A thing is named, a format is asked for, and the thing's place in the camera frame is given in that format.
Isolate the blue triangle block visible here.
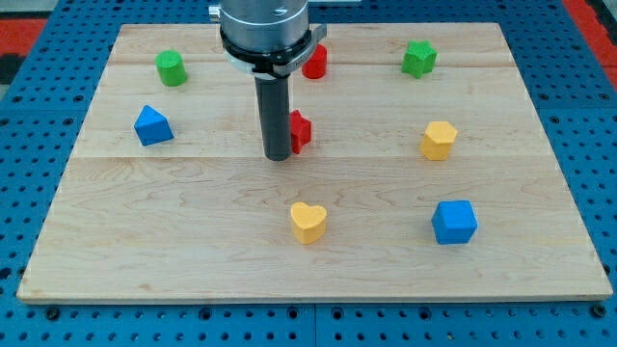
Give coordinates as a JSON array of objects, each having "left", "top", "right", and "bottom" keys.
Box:
[{"left": 133, "top": 105, "right": 174, "bottom": 147}]

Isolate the green star block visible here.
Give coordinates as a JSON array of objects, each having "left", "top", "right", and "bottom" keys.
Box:
[{"left": 401, "top": 40, "right": 438, "bottom": 79}]

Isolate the yellow hexagon block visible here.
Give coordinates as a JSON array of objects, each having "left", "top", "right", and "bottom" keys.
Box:
[{"left": 419, "top": 121, "right": 458, "bottom": 161}]

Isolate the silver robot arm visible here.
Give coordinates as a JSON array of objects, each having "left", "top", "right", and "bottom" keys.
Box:
[{"left": 208, "top": 0, "right": 327, "bottom": 80}]

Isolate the red cylinder block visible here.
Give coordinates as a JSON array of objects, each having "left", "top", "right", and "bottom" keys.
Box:
[{"left": 302, "top": 44, "right": 328, "bottom": 79}]

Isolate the yellow heart block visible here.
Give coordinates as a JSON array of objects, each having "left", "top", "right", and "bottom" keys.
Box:
[{"left": 290, "top": 201, "right": 328, "bottom": 245}]

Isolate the wooden board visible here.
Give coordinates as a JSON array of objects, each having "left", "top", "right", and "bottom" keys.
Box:
[{"left": 17, "top": 22, "right": 612, "bottom": 305}]

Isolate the blue cube block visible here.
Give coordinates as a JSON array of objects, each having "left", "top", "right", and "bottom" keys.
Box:
[{"left": 431, "top": 200, "right": 478, "bottom": 245}]

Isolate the green cylinder block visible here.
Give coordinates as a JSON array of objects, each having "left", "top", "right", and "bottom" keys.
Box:
[{"left": 155, "top": 50, "right": 188, "bottom": 87}]

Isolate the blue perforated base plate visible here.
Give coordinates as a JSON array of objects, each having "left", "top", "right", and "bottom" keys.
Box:
[{"left": 1, "top": 0, "right": 616, "bottom": 346}]

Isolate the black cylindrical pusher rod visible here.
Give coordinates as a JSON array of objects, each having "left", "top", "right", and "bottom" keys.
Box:
[{"left": 255, "top": 78, "right": 292, "bottom": 161}]

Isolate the red star block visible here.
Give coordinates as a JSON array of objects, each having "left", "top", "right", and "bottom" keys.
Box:
[{"left": 290, "top": 110, "right": 312, "bottom": 154}]

